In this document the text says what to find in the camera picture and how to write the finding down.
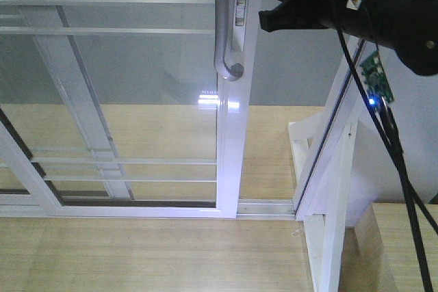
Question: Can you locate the grey metal door handle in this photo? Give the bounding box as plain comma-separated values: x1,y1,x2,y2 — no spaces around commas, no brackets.
214,0,244,81

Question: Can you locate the aluminium door floor track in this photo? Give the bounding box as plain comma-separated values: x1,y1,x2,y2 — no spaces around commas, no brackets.
236,199,296,220

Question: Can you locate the white framed sliding glass door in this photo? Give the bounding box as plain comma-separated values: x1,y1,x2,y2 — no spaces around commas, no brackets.
1,0,261,218

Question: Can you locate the light wooden platform board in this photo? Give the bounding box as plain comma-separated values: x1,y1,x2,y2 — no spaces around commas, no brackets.
0,103,398,292

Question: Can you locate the black cable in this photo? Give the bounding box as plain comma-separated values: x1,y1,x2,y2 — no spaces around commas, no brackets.
335,0,438,292

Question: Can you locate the light wooden box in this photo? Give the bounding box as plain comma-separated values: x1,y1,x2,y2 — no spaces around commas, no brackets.
355,203,424,291

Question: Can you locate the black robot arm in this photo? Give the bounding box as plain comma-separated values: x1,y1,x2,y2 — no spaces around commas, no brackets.
259,0,437,76

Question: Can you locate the white door frame post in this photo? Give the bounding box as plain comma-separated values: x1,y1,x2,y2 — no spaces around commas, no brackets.
287,34,374,292

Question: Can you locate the white wall panel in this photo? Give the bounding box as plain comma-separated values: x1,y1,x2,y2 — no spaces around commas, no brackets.
347,44,437,226

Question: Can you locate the green circuit board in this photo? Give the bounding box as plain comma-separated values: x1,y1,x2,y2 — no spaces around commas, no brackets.
359,51,394,107

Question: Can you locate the fixed white framed glass panel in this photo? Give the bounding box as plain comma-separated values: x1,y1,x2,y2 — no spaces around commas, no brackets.
1,0,136,217

